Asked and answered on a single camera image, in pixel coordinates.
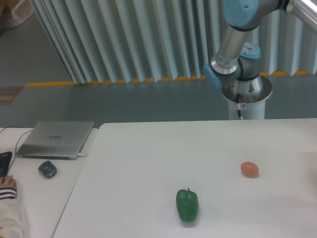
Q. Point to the person's hand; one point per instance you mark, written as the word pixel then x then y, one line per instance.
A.
pixel 8 182

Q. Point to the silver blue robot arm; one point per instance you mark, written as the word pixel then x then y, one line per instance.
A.
pixel 235 44

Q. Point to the white sleeved forearm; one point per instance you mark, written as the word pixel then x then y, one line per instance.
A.
pixel 11 225

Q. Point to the green bell pepper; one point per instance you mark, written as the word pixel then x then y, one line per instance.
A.
pixel 187 205

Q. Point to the black keyboard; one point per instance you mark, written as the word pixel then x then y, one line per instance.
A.
pixel 5 159

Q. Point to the silver closed laptop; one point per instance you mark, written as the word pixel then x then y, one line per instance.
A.
pixel 56 140

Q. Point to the white folding partition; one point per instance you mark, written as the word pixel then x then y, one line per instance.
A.
pixel 138 39

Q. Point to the brown cardboard box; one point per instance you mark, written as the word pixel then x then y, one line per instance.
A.
pixel 14 13

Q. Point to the brown egg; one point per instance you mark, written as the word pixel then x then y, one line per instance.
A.
pixel 249 169

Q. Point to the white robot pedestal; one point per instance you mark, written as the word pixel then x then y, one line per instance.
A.
pixel 246 99

